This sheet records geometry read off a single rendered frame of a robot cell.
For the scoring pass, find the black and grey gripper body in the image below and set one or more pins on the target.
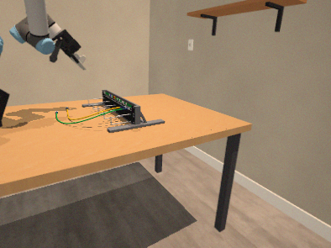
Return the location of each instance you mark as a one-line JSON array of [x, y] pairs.
[[68, 43]]

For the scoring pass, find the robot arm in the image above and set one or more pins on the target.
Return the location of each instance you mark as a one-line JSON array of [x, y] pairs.
[[38, 30]]

